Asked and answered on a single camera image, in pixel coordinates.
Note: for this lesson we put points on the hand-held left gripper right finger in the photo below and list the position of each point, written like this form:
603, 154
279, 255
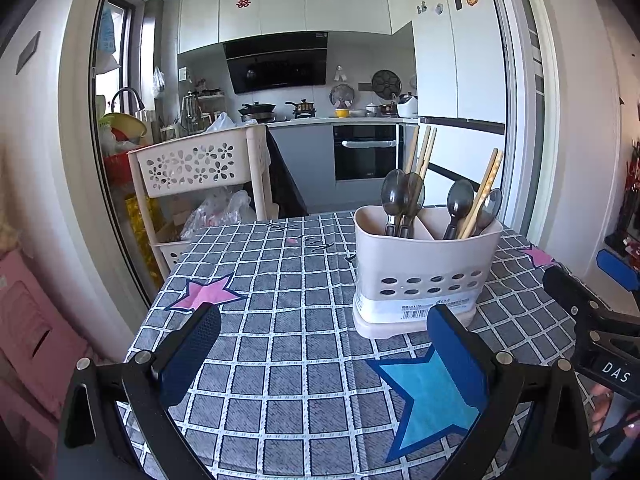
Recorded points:
457, 355

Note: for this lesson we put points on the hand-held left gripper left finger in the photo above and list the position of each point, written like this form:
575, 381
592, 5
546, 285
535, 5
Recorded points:
187, 355

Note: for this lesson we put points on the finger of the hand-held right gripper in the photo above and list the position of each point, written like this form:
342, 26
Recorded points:
565, 285
620, 267

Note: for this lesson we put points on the beige plastic utensil holder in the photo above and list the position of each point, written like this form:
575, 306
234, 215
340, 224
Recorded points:
400, 270

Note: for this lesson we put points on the dark translucent plastic spoon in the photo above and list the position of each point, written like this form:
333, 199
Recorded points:
490, 207
459, 200
394, 190

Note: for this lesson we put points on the wooden chopstick yellow speckled end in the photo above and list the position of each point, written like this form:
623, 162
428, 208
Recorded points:
495, 172

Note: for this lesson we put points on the person's right hand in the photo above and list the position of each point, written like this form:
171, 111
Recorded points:
605, 405

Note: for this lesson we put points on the grey checked star tablecloth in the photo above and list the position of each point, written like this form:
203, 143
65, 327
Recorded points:
300, 360

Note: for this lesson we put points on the yellow packet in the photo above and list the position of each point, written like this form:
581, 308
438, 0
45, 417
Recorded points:
142, 235

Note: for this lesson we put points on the crumpled clear plastic bags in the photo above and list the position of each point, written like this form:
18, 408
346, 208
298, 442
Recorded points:
215, 215

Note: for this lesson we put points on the pink plastic stool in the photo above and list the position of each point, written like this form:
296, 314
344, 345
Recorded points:
30, 320
20, 435

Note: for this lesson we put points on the beige plastic storage trolley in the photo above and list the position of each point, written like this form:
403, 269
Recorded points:
195, 165

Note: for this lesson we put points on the red basin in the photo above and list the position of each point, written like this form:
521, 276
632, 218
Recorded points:
117, 167

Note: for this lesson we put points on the black built-in oven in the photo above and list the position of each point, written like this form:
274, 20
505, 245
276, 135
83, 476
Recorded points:
365, 160

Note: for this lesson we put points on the bag of puffed snacks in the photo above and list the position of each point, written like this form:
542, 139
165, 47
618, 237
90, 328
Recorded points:
6, 230

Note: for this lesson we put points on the white refrigerator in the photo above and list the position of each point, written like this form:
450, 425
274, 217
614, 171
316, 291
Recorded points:
465, 75

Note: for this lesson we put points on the white plastic bag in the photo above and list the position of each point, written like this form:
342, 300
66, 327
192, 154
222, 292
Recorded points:
220, 122

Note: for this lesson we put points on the yellow-green colander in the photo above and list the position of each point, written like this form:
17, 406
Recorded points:
122, 127

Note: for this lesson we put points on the white rice cooker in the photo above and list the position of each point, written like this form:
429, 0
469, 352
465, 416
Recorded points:
407, 105

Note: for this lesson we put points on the steel pot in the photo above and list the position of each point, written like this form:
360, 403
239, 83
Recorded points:
387, 110

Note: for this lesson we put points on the countertop spice rack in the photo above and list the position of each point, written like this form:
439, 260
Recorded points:
212, 102

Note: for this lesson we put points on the black wok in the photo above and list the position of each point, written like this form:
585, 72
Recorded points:
257, 108

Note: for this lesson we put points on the gas stove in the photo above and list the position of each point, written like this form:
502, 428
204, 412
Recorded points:
305, 115

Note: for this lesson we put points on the yellow bowl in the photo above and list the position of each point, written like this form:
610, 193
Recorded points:
342, 113

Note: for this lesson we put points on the curved kitchen faucet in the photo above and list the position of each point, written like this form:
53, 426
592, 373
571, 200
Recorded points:
125, 92

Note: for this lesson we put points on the black round multi-hole pan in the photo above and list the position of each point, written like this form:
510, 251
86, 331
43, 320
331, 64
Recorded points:
386, 82

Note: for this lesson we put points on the hanging clear plastic bag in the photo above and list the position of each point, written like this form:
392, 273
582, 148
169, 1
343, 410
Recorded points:
158, 82

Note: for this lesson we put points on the golden cooking pot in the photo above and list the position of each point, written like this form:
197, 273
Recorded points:
302, 106

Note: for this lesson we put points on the black range hood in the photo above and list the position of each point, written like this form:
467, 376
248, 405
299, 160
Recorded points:
277, 65

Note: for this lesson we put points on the blue hanging cloth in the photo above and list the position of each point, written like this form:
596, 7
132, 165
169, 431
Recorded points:
109, 40

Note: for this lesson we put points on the red paper-cut decoration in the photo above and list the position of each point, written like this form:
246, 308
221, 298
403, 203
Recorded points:
242, 2

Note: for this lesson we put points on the white upper kitchen cabinets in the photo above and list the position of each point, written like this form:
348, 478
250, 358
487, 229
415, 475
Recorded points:
280, 10

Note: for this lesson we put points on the white door frame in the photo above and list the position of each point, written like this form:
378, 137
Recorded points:
75, 135

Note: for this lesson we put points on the white wall socket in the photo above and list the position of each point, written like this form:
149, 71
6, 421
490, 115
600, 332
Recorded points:
183, 74

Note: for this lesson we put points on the round metal wall rack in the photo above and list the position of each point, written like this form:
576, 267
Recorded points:
342, 95

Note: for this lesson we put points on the white wall hanger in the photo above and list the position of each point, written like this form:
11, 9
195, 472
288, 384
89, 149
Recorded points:
340, 74

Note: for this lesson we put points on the dark window frame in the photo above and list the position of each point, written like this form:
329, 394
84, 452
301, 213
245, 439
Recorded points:
147, 35

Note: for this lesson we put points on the grey wall switch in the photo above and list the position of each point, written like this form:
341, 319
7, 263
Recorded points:
28, 52

